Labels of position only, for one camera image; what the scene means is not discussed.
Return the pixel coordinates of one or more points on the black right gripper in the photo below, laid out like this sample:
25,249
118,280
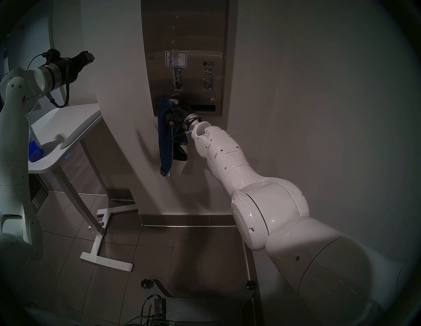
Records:
182,110

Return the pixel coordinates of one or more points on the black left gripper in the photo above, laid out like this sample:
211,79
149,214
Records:
69,69

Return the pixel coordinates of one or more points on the dark blue cloth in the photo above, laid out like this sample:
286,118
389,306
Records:
164,141

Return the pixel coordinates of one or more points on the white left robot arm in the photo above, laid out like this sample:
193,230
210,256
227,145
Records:
13,148

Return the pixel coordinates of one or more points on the dark metal robot base platform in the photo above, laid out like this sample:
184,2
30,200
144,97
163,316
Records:
204,310

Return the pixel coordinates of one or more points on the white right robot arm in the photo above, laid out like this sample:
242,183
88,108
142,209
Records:
230,157

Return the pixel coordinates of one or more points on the metal dispenser lever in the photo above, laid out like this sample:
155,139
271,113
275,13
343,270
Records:
207,81
178,80

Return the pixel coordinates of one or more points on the white rectangular dispenser label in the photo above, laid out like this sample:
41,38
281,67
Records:
181,59

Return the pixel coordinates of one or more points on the round symbol text sticker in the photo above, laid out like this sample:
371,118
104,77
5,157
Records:
208,63

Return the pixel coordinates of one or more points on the white side table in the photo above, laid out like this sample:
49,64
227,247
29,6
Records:
65,131

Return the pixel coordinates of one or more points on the clear spray bottle blue liquid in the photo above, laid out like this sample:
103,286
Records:
34,151

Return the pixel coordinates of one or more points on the black star knob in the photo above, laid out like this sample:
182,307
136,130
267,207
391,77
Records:
250,286
147,284

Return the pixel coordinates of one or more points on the black box with red light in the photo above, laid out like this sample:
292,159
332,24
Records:
160,306

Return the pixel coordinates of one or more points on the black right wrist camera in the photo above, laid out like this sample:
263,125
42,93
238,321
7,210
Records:
171,119

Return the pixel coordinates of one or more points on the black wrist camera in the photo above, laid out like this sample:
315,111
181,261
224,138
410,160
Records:
171,119
52,56

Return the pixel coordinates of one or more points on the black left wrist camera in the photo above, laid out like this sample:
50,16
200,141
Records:
52,56

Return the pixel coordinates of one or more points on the stainless steel wall dispenser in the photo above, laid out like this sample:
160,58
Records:
197,33

